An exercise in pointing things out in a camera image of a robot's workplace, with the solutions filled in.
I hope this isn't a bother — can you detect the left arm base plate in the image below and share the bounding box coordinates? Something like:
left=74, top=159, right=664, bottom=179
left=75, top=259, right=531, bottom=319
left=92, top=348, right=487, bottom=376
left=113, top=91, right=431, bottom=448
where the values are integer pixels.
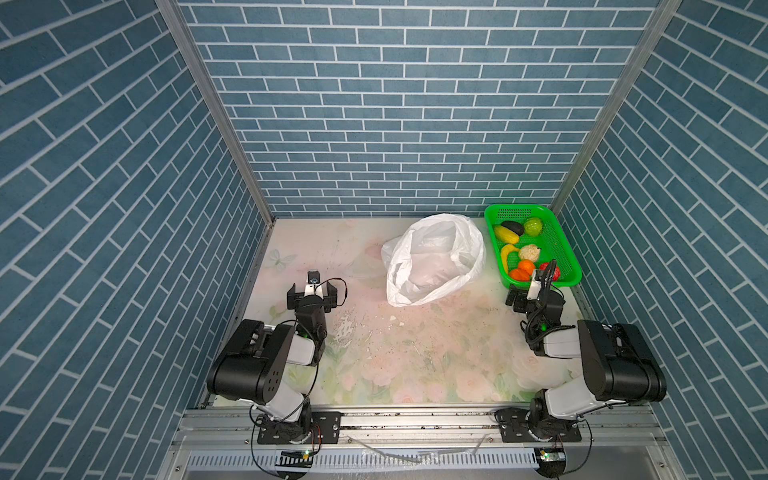
left=255, top=411, right=342, bottom=445

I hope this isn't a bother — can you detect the green pear fruit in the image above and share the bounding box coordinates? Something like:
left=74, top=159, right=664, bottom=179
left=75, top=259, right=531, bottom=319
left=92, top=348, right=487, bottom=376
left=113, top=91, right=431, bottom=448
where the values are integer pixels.
left=523, top=217, right=544, bottom=237

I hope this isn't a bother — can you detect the green yellow mango fruit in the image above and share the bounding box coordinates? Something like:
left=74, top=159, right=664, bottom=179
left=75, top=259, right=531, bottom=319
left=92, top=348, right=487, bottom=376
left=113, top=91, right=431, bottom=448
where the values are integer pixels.
left=493, top=225, right=520, bottom=245

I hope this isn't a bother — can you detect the white plastic bag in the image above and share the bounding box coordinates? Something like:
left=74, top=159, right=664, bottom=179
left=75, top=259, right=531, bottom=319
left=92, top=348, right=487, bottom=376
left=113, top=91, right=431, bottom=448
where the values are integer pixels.
left=381, top=214, right=486, bottom=308

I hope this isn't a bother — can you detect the green plastic basket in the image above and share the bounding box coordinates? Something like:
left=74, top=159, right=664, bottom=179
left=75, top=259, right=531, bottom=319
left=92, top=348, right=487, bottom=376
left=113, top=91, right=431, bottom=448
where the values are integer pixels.
left=483, top=203, right=584, bottom=289

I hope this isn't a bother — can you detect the red strawberry fruit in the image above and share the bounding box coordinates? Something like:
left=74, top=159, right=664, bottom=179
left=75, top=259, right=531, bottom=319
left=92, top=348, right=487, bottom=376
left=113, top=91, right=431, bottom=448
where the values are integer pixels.
left=538, top=262, right=561, bottom=281

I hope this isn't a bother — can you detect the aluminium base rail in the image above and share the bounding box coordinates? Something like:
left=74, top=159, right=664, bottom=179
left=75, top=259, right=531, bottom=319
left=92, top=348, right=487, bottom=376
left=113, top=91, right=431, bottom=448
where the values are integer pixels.
left=159, top=404, right=684, bottom=479

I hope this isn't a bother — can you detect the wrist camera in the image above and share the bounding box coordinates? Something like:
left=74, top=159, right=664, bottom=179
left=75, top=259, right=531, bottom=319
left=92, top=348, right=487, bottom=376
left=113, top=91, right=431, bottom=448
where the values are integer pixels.
left=304, top=270, right=323, bottom=297
left=527, top=269, right=548, bottom=301

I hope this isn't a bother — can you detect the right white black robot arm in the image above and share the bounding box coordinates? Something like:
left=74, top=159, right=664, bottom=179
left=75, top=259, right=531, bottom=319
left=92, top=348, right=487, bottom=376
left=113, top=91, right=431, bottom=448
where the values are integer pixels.
left=495, top=287, right=667, bottom=443

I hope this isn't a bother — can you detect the beige potato-like fruit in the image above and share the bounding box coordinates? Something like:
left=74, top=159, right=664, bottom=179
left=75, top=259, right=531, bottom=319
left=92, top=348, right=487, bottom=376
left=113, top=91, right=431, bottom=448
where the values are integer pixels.
left=518, top=244, right=541, bottom=263

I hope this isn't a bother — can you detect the left corner aluminium post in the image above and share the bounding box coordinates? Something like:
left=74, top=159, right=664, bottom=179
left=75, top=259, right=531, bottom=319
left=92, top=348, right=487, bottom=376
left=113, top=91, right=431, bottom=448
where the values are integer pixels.
left=156, top=0, right=275, bottom=228

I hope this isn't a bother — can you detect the orange fruit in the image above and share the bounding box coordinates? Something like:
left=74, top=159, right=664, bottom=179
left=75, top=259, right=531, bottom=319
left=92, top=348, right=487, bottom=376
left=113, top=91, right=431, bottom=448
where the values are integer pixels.
left=509, top=268, right=531, bottom=282
left=517, top=259, right=536, bottom=276

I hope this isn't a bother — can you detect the dark avocado fruit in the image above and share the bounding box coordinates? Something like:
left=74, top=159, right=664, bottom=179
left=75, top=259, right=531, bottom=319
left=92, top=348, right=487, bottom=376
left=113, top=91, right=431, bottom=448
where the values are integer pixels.
left=501, top=220, right=525, bottom=236

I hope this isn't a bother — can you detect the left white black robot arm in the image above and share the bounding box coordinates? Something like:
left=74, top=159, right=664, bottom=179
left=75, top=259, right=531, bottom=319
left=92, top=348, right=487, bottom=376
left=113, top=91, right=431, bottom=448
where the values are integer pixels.
left=206, top=271, right=339, bottom=426

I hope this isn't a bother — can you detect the yellow lemon fruit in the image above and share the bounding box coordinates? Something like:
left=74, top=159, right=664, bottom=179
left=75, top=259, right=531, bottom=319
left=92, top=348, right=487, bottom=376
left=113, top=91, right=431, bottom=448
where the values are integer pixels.
left=500, top=244, right=520, bottom=274

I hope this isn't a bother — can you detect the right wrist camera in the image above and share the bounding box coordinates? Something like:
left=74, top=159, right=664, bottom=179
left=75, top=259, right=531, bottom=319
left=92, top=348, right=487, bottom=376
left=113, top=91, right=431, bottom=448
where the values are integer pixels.
left=527, top=269, right=548, bottom=301

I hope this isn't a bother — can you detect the corner aluminium post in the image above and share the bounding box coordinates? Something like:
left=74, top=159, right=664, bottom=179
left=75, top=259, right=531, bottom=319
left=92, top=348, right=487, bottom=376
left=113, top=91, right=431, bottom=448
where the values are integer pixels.
left=549, top=0, right=682, bottom=215
left=156, top=0, right=275, bottom=228

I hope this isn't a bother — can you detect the right corner aluminium post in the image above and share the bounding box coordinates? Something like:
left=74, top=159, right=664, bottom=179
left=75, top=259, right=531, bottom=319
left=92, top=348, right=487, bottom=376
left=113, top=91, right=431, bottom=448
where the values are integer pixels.
left=549, top=0, right=682, bottom=215

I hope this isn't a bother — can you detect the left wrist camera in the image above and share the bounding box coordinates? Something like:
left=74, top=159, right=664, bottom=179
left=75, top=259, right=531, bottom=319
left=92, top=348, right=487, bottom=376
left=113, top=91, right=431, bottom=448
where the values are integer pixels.
left=304, top=270, right=323, bottom=297

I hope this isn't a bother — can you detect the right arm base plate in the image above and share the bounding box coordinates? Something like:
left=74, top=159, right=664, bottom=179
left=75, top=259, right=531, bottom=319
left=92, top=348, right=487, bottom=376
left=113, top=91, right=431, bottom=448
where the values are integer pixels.
left=493, top=407, right=582, bottom=443

